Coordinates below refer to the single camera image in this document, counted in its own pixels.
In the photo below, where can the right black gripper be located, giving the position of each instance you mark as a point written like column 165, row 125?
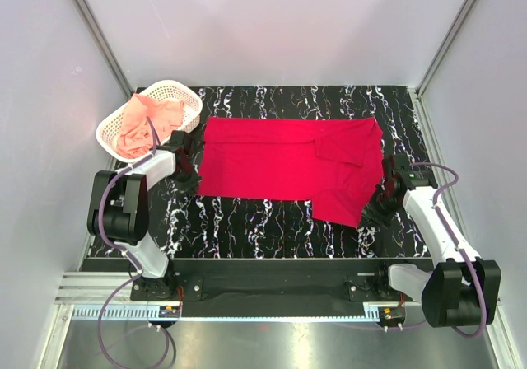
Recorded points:
column 370, row 214

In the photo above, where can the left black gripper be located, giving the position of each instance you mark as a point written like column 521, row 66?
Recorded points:
column 191, row 184

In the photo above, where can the red t-shirt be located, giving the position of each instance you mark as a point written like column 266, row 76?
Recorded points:
column 335, row 164

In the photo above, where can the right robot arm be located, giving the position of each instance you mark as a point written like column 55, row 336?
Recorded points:
column 444, row 253

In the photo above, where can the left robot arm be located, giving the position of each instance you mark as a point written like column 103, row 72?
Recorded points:
column 119, row 210

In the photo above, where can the peach t-shirt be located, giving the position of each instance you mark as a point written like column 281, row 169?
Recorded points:
column 145, row 119

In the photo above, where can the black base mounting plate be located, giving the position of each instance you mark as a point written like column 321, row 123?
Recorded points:
column 335, row 289

